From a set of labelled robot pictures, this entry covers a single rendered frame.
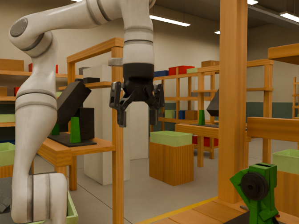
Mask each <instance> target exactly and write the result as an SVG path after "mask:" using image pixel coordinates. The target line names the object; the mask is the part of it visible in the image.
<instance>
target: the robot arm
mask: <svg viewBox="0 0 299 224"><path fill-rule="evenodd" d="M155 1H156V0H81V1H78V2H76V3H73V4H70V5H66V6H63V7H59V8H54V9H50V10H46V11H42V12H37V13H33V14H30V15H27V16H24V17H21V18H20V19H18V20H17V21H16V22H14V24H13V25H12V26H11V28H10V30H9V33H8V37H9V40H10V42H11V43H12V44H13V45H15V46H16V47H17V48H18V49H20V50H21V51H23V52H24V53H26V54H27V55H29V56H30V57H31V59H32V74H31V76H30V77H29V78H28V79H27V80H26V81H25V82H24V83H23V84H22V85H21V87H20V88H19V90H18V91H17V94H16V105H15V155H14V165H13V175H12V188H11V199H10V211H11V217H12V220H13V221H14V222H15V223H17V224H22V223H28V222H32V221H33V222H34V221H40V220H45V221H44V222H43V223H41V224H66V214H67V206H68V183H67V180H66V177H65V175H64V174H62V173H49V174H39V175H33V176H32V175H29V174H28V173H29V170H30V167H31V164H32V161H33V159H34V157H35V155H36V153H37V151H38V150H39V148H40V146H41V145H42V144H43V142H44V141H45V139H46V138H47V137H48V135H49V134H50V132H51V131H52V129H53V128H54V126H55V124H56V121H57V97H56V61H57V39H56V37H55V35H54V34H53V33H52V32H51V30H55V29H89V28H94V27H97V26H100V25H102V24H105V23H108V22H110V21H112V20H114V19H117V18H123V21H124V48H123V58H109V59H108V66H112V67H122V68H123V78H124V83H121V82H120V81H117V82H112V83H111V91H110V100H109V107H110V108H114V109H116V111H117V124H118V125H119V127H121V128H126V111H125V110H126V108H127V107H128V105H129V104H130V103H132V102H139V101H140V102H145V103H147V104H148V106H149V107H150V109H151V110H150V111H149V123H150V125H157V122H158V110H159V108H161V107H164V106H165V99H164V90H163V84H154V85H153V78H154V46H153V23H152V20H151V18H150V14H149V9H151V8H152V7H153V5H154V3H155ZM122 90H124V92H125V93H124V95H123V96H122V98H121V99H120V94H121V91H122ZM152 92H154V95H153V94H152Z"/></svg>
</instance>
